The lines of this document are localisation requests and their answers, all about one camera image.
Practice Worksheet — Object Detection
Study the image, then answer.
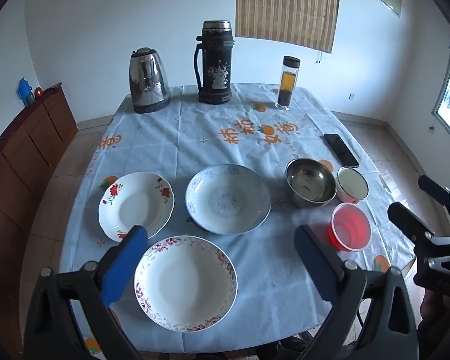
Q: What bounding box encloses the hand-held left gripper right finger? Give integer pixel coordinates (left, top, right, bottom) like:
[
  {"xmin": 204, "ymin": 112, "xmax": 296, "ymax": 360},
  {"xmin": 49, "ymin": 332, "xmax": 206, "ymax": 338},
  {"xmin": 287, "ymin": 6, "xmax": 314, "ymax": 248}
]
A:
[{"xmin": 293, "ymin": 224, "xmax": 421, "ymax": 360}]

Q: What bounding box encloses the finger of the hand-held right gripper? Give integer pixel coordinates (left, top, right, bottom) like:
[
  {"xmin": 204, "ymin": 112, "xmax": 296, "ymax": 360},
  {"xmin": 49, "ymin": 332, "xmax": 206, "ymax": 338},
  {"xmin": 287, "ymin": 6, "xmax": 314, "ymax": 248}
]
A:
[
  {"xmin": 387, "ymin": 201, "xmax": 450, "ymax": 247},
  {"xmin": 417, "ymin": 175, "xmax": 450, "ymax": 231}
]

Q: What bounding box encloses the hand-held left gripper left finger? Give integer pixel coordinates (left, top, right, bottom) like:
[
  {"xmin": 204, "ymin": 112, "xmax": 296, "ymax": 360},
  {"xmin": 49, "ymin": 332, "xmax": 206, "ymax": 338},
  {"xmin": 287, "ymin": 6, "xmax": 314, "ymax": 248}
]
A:
[{"xmin": 24, "ymin": 225, "xmax": 149, "ymax": 360}]

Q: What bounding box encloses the white red-flower plate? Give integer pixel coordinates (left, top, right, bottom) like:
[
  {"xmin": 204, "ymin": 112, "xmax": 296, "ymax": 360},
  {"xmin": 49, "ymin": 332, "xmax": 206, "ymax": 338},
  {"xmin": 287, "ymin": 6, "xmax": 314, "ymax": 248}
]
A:
[{"xmin": 98, "ymin": 171, "xmax": 175, "ymax": 242}]

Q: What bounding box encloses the white enamel bowl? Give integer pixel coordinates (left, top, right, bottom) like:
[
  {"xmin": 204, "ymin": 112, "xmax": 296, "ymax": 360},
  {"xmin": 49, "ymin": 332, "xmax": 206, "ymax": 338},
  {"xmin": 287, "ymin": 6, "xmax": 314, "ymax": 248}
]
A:
[{"xmin": 336, "ymin": 166, "xmax": 370, "ymax": 204}]

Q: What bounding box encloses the white purple-flower plate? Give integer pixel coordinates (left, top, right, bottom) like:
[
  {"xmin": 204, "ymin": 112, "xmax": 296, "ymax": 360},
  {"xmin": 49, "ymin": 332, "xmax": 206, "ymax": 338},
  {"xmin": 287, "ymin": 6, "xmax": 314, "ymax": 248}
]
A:
[{"xmin": 134, "ymin": 235, "xmax": 238, "ymax": 333}]

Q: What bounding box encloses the stainless steel bowl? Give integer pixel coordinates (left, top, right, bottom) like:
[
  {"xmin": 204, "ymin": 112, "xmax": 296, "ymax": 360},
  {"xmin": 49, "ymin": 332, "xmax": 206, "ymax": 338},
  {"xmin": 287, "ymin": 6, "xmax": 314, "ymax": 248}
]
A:
[{"xmin": 285, "ymin": 158, "xmax": 337, "ymax": 208}]

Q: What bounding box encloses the blue patterned plate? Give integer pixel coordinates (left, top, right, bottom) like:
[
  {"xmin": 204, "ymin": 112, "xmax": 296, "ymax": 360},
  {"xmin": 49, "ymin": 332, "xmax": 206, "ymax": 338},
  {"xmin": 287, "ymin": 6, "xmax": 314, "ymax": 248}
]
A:
[{"xmin": 185, "ymin": 164, "xmax": 272, "ymax": 236}]

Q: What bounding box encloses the black smartphone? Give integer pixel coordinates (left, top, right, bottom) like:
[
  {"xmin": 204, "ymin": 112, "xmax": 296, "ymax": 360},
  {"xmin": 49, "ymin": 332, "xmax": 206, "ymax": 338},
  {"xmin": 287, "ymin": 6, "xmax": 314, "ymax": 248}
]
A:
[{"xmin": 323, "ymin": 133, "xmax": 360, "ymax": 169}]

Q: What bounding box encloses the light blue printed tablecloth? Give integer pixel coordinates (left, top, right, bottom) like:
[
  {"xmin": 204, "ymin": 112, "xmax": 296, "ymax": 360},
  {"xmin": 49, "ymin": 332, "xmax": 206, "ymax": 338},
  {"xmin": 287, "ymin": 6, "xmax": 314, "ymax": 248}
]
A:
[{"xmin": 58, "ymin": 82, "xmax": 417, "ymax": 357}]

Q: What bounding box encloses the brown wooden cabinet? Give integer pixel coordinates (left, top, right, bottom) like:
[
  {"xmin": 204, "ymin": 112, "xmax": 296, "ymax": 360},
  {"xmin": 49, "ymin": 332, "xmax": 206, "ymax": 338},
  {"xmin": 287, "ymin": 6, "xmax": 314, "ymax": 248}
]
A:
[{"xmin": 0, "ymin": 81, "xmax": 79, "ymax": 346}]

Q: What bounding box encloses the glass tea bottle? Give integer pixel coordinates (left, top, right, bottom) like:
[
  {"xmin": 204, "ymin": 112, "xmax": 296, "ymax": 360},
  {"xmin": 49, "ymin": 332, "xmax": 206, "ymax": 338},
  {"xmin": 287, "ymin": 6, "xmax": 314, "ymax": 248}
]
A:
[{"xmin": 276, "ymin": 55, "xmax": 301, "ymax": 111}]

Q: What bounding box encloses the stainless steel electric kettle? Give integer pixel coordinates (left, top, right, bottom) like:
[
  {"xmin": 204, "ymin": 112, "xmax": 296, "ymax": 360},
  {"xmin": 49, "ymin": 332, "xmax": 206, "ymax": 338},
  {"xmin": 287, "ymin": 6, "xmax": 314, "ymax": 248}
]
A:
[{"xmin": 128, "ymin": 47, "xmax": 172, "ymax": 114}]

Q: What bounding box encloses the blue toy figure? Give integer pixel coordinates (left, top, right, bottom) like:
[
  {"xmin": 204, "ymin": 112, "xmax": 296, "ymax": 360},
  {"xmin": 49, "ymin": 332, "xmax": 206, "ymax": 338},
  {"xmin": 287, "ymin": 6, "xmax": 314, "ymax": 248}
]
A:
[{"xmin": 16, "ymin": 78, "xmax": 34, "ymax": 104}]

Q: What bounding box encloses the black worn thermos flask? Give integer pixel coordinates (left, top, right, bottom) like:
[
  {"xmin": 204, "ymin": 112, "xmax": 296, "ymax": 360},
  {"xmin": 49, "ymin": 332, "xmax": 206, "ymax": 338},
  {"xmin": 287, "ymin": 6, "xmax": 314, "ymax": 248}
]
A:
[{"xmin": 193, "ymin": 20, "xmax": 235, "ymax": 105}]

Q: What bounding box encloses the bamboo window blind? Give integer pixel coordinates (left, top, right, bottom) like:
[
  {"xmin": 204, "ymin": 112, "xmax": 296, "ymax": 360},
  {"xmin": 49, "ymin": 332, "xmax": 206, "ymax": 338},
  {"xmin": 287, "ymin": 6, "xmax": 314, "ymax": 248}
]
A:
[{"xmin": 235, "ymin": 0, "xmax": 342, "ymax": 53}]

